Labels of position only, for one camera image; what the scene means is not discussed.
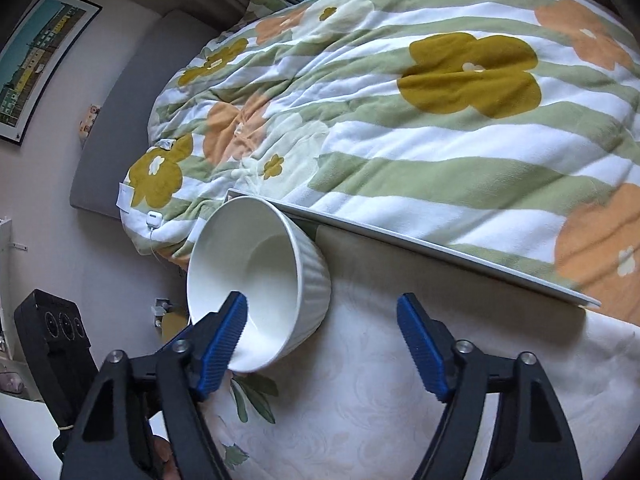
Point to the white wall shelf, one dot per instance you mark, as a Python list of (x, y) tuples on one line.
[(11, 348)]

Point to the person's left hand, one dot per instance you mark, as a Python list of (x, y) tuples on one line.
[(168, 466)]

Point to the green striped pillow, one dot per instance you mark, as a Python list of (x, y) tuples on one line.
[(257, 9)]

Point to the floral green striped quilt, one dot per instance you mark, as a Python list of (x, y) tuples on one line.
[(504, 129)]

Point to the white table edge rail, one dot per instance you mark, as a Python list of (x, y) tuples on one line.
[(317, 224)]

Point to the small plush toy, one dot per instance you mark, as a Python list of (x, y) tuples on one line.
[(87, 123)]

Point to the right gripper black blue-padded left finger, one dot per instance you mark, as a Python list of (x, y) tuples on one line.
[(112, 437)]

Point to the white floral tablecloth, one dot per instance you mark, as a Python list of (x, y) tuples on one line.
[(349, 403)]

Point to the white ribbed bowl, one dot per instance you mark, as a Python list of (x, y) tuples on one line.
[(249, 246)]

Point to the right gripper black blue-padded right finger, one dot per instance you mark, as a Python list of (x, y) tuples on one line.
[(531, 437)]

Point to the framed townscape picture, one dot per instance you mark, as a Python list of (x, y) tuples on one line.
[(31, 56)]

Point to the grey padded headboard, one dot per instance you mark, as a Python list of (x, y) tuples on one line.
[(119, 136)]

